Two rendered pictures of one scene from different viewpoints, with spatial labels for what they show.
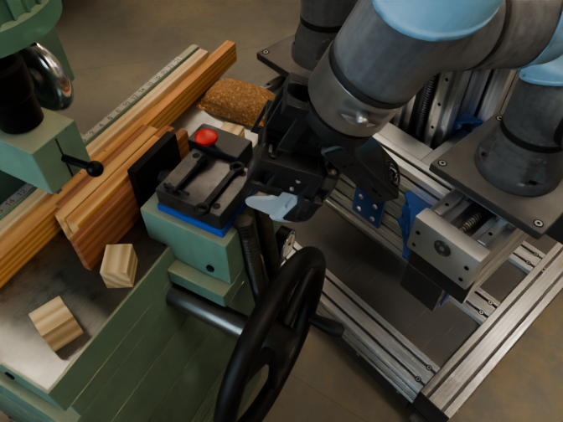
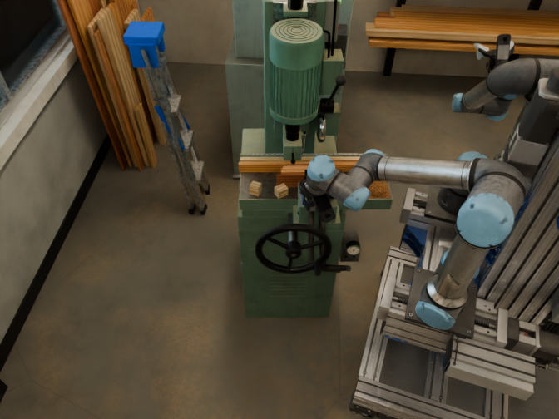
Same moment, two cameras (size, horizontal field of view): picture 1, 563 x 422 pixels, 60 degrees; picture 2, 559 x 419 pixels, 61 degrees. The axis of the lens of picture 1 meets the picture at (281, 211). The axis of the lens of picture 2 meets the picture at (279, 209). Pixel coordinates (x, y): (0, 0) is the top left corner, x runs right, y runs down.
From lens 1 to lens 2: 1.24 m
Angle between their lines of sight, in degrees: 39
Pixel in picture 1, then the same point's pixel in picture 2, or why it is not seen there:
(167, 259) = (294, 202)
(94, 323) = (262, 197)
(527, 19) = (336, 190)
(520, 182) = not seen: hidden behind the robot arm
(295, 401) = (327, 338)
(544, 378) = not seen: outside the picture
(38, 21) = (298, 120)
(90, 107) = (416, 150)
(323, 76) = not seen: hidden behind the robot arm
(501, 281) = (464, 402)
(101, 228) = (287, 178)
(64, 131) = (297, 147)
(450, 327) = (408, 382)
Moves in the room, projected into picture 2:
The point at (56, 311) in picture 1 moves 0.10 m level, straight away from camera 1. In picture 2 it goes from (256, 185) to (265, 168)
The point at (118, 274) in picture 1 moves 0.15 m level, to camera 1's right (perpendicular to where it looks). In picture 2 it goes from (277, 191) to (296, 217)
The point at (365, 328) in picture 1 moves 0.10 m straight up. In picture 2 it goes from (374, 337) to (378, 326)
